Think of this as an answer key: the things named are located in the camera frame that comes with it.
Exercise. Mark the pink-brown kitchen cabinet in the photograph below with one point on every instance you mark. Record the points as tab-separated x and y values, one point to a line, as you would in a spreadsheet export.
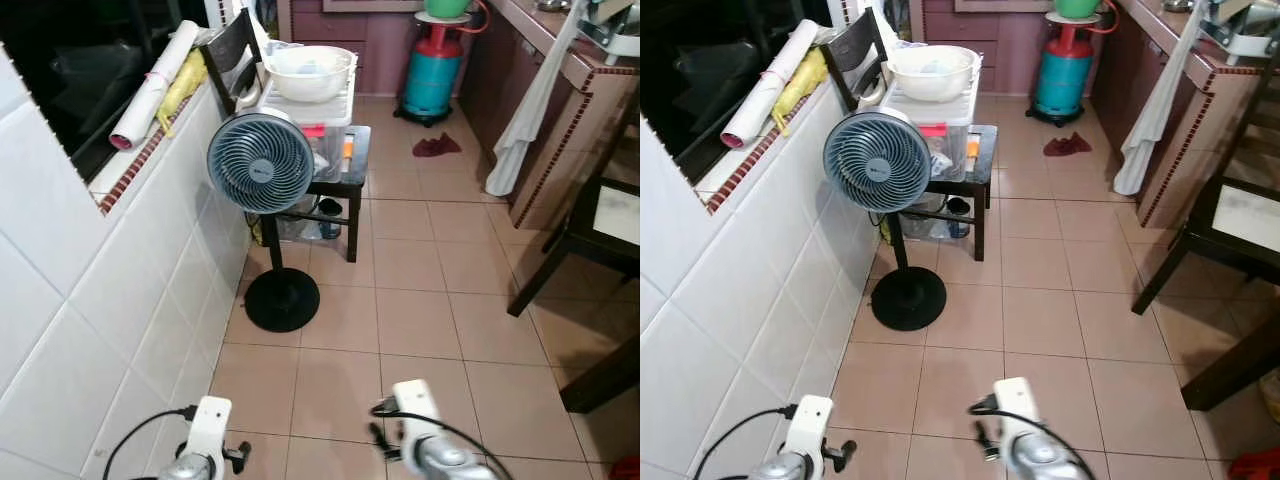
1005	45
375	45

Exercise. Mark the yellow cloth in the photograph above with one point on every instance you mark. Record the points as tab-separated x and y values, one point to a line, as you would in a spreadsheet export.
183	92
800	88

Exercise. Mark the red plastic item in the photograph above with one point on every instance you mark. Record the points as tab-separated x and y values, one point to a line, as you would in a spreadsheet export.
1258	466
627	469

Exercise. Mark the black wooden chair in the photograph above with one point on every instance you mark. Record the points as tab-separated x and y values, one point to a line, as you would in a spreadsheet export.
228	50
853	48

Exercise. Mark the teal and red gas cylinder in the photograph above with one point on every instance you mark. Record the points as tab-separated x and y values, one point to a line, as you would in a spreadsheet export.
1062	78
432	78

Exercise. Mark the small black side table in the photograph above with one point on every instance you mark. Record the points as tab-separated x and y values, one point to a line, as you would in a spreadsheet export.
357	165
985	165

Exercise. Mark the white hanging cloth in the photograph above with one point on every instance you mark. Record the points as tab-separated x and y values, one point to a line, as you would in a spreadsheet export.
528	110
1155	110

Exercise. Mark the rolled white paper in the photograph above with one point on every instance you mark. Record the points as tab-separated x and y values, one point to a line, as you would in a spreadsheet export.
158	82
771	82

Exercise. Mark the dark wooden glass-top table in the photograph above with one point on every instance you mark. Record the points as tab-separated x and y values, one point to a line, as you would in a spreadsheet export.
1215	245
585	245

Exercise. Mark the brown tiled counter cabinet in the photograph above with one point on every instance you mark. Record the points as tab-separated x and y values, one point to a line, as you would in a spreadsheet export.
1200	120
590	110

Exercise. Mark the grey pedestal fan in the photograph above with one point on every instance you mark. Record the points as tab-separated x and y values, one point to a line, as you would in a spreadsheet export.
876	160
260	163

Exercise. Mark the white plastic basin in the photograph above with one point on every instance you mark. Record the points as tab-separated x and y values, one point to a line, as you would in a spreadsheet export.
308	72
932	72

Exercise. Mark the grey metal appliance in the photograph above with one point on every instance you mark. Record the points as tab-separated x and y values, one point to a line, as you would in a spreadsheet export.
1245	28
612	25

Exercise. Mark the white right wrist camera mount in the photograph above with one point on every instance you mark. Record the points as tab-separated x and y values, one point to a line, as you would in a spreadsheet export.
1017	402
418	405

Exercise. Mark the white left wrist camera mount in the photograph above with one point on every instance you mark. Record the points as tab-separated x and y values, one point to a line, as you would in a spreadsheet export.
210	425
810	422

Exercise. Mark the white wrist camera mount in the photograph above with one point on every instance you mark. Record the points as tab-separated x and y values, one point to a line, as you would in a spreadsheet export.
1017	402
810	422
210	425
418	405

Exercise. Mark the dark wooden furniture beam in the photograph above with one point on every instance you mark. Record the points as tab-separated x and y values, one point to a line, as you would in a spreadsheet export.
603	378
1235	368

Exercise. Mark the clear plastic storage box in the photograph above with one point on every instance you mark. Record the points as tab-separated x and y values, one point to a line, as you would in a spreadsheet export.
330	125
950	128

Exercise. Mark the dark red rag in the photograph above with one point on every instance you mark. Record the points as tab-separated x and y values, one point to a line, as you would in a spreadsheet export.
436	146
1067	145

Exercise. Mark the green plastic basin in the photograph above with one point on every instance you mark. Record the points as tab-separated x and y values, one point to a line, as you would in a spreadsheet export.
447	7
1077	7

